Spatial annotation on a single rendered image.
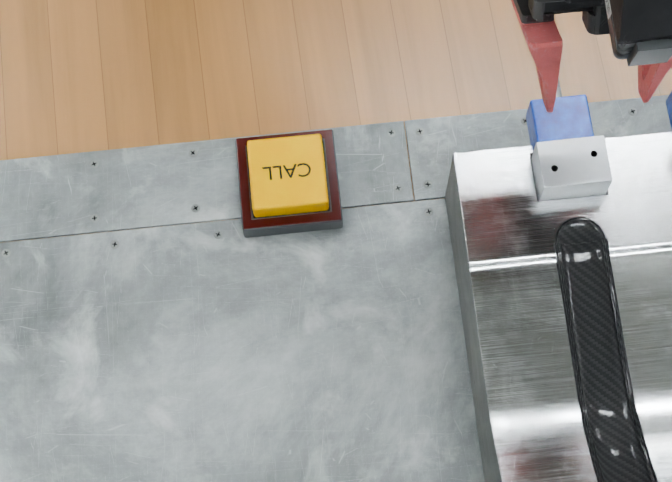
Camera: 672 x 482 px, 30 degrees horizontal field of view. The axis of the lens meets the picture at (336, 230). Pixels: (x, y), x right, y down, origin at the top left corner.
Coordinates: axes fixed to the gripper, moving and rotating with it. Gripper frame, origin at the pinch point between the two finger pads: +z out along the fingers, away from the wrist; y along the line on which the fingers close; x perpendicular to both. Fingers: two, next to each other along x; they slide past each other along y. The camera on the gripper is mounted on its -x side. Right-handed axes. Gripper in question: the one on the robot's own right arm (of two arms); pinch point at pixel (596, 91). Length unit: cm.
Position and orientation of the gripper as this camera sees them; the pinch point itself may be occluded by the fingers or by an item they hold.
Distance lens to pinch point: 84.2
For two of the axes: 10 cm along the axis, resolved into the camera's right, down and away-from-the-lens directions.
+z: 0.6, 7.5, 6.6
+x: -0.8, -6.5, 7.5
